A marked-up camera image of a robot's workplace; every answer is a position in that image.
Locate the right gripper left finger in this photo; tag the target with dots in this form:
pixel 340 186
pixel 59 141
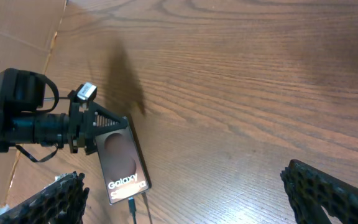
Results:
pixel 63 201

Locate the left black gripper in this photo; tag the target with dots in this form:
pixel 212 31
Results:
pixel 87 120

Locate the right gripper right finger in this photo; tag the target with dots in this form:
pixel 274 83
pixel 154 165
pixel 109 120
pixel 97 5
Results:
pixel 314 195

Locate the Samsung Galaxy smartphone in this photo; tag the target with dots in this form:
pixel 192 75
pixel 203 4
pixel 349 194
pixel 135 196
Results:
pixel 122 164

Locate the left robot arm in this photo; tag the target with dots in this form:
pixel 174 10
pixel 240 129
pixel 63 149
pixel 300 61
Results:
pixel 23 120

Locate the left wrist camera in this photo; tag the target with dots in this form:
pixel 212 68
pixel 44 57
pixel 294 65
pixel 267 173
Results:
pixel 87 92

